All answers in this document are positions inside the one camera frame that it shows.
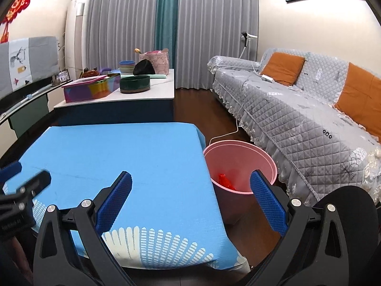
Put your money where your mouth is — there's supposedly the red trash in bin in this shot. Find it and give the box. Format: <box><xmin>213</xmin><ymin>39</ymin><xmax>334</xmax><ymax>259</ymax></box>
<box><xmin>218</xmin><ymin>173</ymin><xmax>237</xmax><ymax>191</ymax></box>

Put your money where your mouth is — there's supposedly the red wall decoration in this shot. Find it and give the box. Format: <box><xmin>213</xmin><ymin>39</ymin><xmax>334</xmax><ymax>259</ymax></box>
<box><xmin>1</xmin><ymin>0</ymin><xmax>30</xmax><ymax>43</ymax></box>

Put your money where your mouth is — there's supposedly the white coffee table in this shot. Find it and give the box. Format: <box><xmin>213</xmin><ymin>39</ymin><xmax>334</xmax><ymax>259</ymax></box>
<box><xmin>54</xmin><ymin>69</ymin><xmax>175</xmax><ymax>126</ymax></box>

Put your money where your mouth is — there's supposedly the tv cabinet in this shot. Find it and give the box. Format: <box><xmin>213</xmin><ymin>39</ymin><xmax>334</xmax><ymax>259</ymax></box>
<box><xmin>1</xmin><ymin>81</ymin><xmax>70</xmax><ymax>138</ymax></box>

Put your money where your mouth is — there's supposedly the blue table cloth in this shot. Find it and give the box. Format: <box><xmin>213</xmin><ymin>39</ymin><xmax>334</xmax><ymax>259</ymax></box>
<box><xmin>3</xmin><ymin>123</ymin><xmax>249</xmax><ymax>273</ymax></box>

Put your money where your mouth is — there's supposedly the white power cable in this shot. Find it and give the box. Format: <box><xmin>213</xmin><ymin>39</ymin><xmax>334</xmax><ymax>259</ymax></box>
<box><xmin>208</xmin><ymin>61</ymin><xmax>263</xmax><ymax>147</ymax></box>

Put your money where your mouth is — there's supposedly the pink plastic trash bin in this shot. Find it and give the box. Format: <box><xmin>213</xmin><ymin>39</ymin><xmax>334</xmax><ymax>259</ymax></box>
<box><xmin>203</xmin><ymin>140</ymin><xmax>278</xmax><ymax>225</ymax></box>

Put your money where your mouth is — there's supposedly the orange cushion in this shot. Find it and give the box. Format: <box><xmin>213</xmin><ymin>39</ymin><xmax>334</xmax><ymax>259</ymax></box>
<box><xmin>334</xmin><ymin>63</ymin><xmax>381</xmax><ymax>142</ymax></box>
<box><xmin>261</xmin><ymin>52</ymin><xmax>305</xmax><ymax>87</ymax></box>

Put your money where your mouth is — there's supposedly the orange cushion near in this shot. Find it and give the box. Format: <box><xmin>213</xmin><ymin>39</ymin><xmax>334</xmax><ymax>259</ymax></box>
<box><xmin>334</xmin><ymin>63</ymin><xmax>381</xmax><ymax>142</ymax></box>

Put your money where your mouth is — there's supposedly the grey quilted sofa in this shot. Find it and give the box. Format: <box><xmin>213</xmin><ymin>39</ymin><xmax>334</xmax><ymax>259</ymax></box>
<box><xmin>207</xmin><ymin>48</ymin><xmax>380</xmax><ymax>205</ymax></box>

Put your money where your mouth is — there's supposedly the covered television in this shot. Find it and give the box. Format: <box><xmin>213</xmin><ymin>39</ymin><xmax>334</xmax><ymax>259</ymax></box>
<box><xmin>0</xmin><ymin>36</ymin><xmax>59</xmax><ymax>98</ymax></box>

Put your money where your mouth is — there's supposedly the pink lace basket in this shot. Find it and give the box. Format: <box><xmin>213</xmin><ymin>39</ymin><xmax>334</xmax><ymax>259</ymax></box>
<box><xmin>139</xmin><ymin>48</ymin><xmax>169</xmax><ymax>75</ymax></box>

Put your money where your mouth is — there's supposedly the teal curtain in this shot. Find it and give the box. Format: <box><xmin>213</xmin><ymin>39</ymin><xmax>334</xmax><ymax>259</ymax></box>
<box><xmin>154</xmin><ymin>0</ymin><xmax>179</xmax><ymax>68</ymax></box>

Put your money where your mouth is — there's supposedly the dark green round pot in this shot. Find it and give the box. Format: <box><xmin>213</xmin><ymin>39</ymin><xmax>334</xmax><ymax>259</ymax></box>
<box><xmin>120</xmin><ymin>75</ymin><xmax>150</xmax><ymax>94</ymax></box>

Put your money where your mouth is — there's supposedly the black hat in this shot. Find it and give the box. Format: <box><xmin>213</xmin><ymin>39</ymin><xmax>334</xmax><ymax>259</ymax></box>
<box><xmin>133</xmin><ymin>59</ymin><xmax>156</xmax><ymax>76</ymax></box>

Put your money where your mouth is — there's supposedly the white power strip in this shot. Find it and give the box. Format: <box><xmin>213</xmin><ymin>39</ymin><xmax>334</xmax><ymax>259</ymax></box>
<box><xmin>260</xmin><ymin>74</ymin><xmax>275</xmax><ymax>83</ymax></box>

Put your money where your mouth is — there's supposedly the orange cushion far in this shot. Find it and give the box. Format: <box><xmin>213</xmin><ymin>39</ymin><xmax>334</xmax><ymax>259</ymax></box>
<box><xmin>261</xmin><ymin>52</ymin><xmax>305</xmax><ymax>87</ymax></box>

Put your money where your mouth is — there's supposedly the white standing air conditioner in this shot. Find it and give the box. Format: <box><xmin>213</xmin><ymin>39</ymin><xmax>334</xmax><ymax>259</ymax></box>
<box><xmin>64</xmin><ymin>0</ymin><xmax>90</xmax><ymax>80</ymax></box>

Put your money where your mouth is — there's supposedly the stack of coloured bowls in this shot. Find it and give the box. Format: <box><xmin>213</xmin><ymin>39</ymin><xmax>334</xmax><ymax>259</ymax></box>
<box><xmin>119</xmin><ymin>60</ymin><xmax>136</xmax><ymax>74</ymax></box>

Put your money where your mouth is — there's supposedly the white floor lamp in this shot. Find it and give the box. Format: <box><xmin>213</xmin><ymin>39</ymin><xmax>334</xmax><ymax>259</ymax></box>
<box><xmin>239</xmin><ymin>31</ymin><xmax>258</xmax><ymax>60</ymax></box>

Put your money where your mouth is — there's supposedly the grey curtain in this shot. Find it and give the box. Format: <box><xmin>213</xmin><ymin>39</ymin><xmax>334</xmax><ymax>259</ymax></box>
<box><xmin>86</xmin><ymin>0</ymin><xmax>259</xmax><ymax>89</ymax></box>

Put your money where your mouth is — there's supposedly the colourful storage box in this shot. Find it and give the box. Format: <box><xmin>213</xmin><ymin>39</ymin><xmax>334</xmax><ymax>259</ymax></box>
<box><xmin>63</xmin><ymin>74</ymin><xmax>121</xmax><ymax>103</ymax></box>

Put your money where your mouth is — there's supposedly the brown teapot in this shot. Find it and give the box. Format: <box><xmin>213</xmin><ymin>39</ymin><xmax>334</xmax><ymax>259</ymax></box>
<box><xmin>80</xmin><ymin>68</ymin><xmax>100</xmax><ymax>78</ymax></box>

